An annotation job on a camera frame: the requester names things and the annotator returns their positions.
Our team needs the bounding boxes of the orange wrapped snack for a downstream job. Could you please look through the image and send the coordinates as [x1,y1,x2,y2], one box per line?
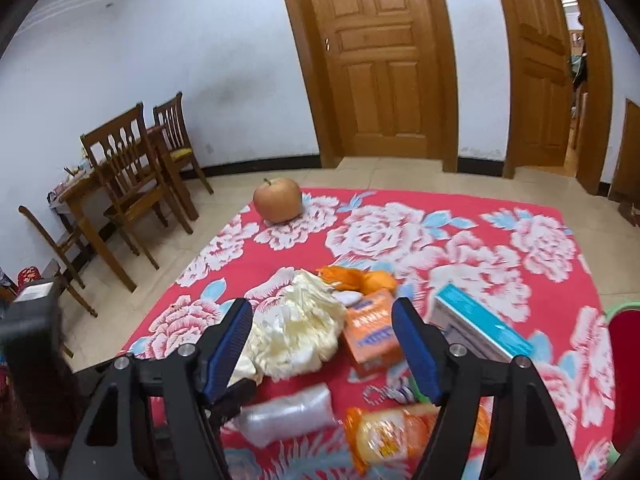
[316,265,399,296]

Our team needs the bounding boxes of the wooden dining chair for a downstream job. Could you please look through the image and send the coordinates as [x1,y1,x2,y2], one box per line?
[80,103,195,271]
[18,205,98,318]
[152,91,215,221]

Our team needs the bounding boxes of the wooden panel door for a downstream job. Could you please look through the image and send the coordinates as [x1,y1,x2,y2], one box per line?
[274,0,460,173]
[489,0,615,196]

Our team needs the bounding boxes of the clutter on dining table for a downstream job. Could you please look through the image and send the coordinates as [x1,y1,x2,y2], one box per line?
[47,157,96,196]

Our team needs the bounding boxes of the orange snack packet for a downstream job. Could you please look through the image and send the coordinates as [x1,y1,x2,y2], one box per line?
[344,404,493,476]

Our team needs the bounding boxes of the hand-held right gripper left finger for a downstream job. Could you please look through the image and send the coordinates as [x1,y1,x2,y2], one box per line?
[62,297,256,480]

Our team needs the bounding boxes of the orange cardboard box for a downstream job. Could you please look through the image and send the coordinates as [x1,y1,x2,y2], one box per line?
[342,288,405,378]

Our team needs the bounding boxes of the small green item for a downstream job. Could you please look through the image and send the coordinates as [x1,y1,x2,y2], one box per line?
[407,377,431,406]

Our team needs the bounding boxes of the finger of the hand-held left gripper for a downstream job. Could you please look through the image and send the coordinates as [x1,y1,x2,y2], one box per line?
[202,377,258,428]

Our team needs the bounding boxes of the teal and white box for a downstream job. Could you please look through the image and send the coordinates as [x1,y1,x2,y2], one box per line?
[429,283,535,363]

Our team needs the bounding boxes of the clear plastic bag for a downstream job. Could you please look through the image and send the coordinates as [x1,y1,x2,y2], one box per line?
[234,384,337,447]

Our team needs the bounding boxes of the orange-yellow apple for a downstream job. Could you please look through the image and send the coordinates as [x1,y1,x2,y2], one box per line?
[253,178,303,224]

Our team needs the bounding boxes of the cream plastic bag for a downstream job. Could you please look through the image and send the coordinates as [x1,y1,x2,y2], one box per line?
[227,268,348,386]

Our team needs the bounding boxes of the red basin with green rim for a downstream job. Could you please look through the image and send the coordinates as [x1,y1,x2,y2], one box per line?
[602,300,640,476]

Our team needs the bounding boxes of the red floral blanket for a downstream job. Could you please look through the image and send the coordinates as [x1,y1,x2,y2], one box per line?
[120,187,618,480]

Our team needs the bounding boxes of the low wooden wall panel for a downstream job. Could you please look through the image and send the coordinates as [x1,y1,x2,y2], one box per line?
[607,99,640,206]

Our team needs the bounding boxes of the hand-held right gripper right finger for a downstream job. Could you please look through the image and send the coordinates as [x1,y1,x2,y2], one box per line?
[391,297,583,480]

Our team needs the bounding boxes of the wooden dining table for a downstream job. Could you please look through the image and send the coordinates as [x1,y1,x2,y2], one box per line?
[47,125,168,293]

